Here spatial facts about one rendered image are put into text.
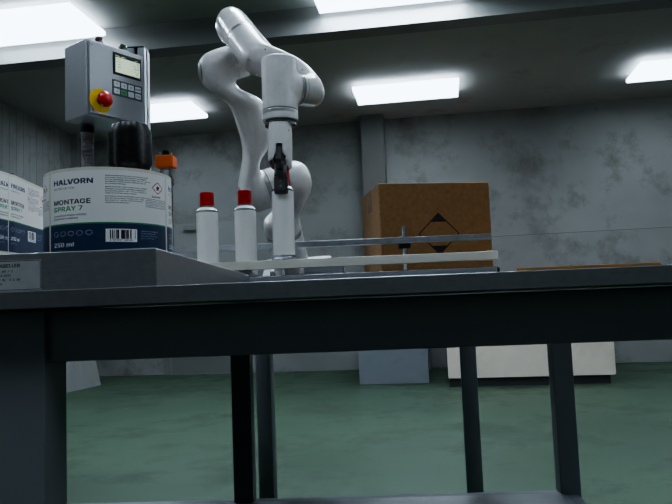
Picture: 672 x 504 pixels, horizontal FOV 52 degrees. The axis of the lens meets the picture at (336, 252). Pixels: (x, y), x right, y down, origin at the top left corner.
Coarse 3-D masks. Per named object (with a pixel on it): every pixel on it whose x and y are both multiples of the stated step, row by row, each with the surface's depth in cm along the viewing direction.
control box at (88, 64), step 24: (72, 48) 171; (96, 48) 169; (72, 72) 171; (96, 72) 169; (72, 96) 170; (96, 96) 168; (120, 96) 174; (72, 120) 171; (96, 120) 172; (120, 120) 174
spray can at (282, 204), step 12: (288, 180) 163; (288, 192) 162; (276, 204) 161; (288, 204) 161; (276, 216) 161; (288, 216) 161; (276, 228) 161; (288, 228) 161; (276, 240) 161; (288, 240) 160; (276, 252) 161; (288, 252) 160
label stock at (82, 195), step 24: (72, 168) 105; (96, 168) 105; (120, 168) 106; (48, 192) 107; (72, 192) 105; (96, 192) 104; (120, 192) 106; (144, 192) 108; (168, 192) 114; (48, 216) 107; (72, 216) 104; (96, 216) 104; (120, 216) 105; (144, 216) 108; (168, 216) 113; (48, 240) 107; (72, 240) 104; (96, 240) 104; (120, 240) 105; (144, 240) 107; (168, 240) 113
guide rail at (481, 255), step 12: (456, 252) 156; (468, 252) 156; (480, 252) 156; (492, 252) 156; (216, 264) 159; (228, 264) 158; (240, 264) 158; (252, 264) 158; (264, 264) 158; (276, 264) 158; (288, 264) 158; (300, 264) 158; (312, 264) 158; (324, 264) 158; (336, 264) 157; (348, 264) 157; (360, 264) 157; (372, 264) 157; (384, 264) 158
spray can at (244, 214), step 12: (240, 192) 163; (240, 204) 163; (240, 216) 161; (252, 216) 162; (240, 228) 161; (252, 228) 162; (240, 240) 161; (252, 240) 161; (240, 252) 161; (252, 252) 161
